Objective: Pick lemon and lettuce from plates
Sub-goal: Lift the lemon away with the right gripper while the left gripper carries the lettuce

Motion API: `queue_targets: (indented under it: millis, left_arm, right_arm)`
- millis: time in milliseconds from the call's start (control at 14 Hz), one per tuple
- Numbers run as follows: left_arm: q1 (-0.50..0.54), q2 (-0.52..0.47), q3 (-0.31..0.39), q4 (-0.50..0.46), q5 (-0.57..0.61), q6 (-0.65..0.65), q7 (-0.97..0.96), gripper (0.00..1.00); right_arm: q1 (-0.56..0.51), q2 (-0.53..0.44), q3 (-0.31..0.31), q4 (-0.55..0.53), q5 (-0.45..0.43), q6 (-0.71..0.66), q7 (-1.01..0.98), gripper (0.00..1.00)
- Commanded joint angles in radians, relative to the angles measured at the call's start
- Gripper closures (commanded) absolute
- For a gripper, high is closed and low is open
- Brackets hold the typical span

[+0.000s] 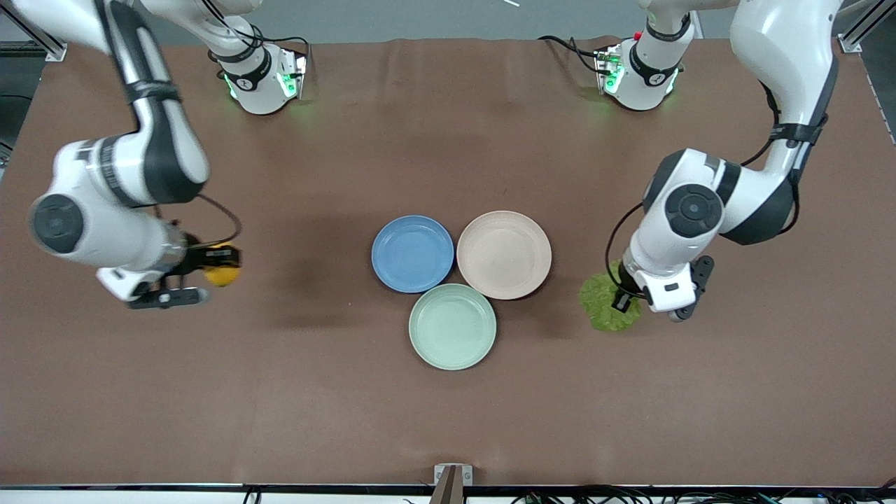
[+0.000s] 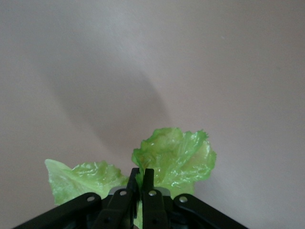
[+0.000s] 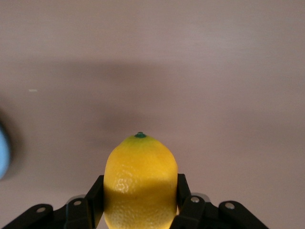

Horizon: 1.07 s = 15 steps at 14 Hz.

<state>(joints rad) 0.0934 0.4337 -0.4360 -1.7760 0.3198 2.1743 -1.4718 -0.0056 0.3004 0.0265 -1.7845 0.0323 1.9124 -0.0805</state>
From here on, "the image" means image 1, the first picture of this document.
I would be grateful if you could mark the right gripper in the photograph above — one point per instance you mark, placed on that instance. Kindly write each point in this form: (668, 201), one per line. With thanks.
(193, 258)

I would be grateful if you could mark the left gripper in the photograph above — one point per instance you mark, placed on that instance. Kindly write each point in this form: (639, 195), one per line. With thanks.
(622, 295)

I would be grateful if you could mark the green lettuce leaf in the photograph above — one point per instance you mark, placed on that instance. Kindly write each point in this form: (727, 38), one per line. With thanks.
(602, 311)

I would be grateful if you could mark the yellow lemon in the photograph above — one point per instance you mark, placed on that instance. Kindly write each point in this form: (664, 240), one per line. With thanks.
(222, 276)

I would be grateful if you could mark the beige round plate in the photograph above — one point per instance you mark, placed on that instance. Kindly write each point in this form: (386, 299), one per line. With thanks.
(504, 255)

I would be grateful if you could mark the mint green round plate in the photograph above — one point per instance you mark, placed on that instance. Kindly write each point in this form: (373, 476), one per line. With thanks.
(453, 327)

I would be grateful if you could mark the brown table cover cloth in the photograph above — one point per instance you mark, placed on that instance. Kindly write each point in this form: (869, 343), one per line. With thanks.
(315, 392)

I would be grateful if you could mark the blue round plate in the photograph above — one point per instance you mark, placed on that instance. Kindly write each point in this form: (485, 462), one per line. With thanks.
(412, 253)

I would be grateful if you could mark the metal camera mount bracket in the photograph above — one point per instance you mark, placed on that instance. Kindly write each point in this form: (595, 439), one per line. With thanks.
(453, 476)

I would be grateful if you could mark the aluminium frame post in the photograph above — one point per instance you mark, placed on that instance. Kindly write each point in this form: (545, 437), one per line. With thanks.
(850, 40)
(54, 50)

